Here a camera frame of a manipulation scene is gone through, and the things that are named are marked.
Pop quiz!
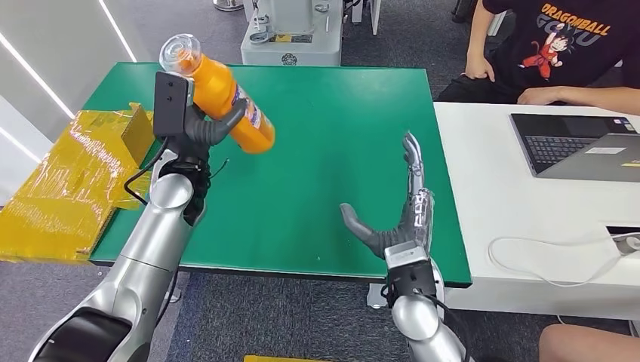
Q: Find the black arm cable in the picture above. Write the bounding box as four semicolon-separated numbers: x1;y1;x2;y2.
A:
123;136;171;207
425;294;473;362

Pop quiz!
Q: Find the grey sheet with label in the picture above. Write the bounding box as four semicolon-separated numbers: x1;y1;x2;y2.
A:
539;133;640;184

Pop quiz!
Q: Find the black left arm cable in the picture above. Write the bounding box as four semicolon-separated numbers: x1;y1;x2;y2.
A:
123;136;171;207

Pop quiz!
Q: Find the white desk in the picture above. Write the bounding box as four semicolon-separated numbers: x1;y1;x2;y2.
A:
433;102;640;321

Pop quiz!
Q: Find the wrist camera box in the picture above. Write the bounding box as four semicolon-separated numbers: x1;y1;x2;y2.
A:
383;241;438;301
152;71;195;138

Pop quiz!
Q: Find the yellow taped cardboard box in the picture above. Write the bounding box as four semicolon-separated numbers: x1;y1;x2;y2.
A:
0;102;155;263

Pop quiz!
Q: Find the white cable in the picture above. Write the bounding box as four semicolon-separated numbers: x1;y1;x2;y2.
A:
487;235;640;289

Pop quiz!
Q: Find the black bag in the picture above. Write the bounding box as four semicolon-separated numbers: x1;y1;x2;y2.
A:
451;0;478;24

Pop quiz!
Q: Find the white cabinet panel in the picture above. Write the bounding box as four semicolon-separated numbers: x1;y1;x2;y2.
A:
349;0;382;37

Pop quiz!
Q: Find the green table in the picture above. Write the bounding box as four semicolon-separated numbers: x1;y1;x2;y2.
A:
90;62;473;288

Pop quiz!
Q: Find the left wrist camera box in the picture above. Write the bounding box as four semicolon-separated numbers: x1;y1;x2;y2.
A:
152;71;195;138

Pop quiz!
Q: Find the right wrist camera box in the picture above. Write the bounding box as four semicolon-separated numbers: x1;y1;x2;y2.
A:
383;241;438;301

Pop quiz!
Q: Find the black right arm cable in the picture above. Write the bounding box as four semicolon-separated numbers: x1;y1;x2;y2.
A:
425;294;473;362

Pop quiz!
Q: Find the yellow flat object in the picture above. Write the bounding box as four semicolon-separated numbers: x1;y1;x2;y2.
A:
244;354;321;362

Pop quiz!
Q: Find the person's left hand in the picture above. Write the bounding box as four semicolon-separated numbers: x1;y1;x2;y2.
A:
517;87;558;106

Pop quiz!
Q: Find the black laptop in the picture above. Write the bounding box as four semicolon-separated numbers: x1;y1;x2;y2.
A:
509;113;640;178

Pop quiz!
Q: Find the person at white desk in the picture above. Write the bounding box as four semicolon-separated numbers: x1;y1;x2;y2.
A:
437;0;640;117

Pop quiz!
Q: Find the person's right hand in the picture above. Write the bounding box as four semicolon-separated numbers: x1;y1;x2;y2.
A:
465;52;496;84

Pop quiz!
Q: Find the orange detergent bottle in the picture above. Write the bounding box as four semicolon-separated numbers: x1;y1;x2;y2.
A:
158;33;276;155

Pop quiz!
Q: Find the black and white device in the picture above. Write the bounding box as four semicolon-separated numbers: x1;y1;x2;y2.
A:
605;225;640;256

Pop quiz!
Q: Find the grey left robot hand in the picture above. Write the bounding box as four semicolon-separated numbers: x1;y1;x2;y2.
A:
167;94;250;167

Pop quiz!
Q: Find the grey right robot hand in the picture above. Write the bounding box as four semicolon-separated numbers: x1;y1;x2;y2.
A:
340;131;435;261

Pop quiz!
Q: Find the white machine stand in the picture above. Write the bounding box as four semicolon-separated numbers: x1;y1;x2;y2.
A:
241;0;344;67

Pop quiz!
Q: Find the white furniture leg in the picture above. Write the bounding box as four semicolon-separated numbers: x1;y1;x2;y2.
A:
487;10;516;37

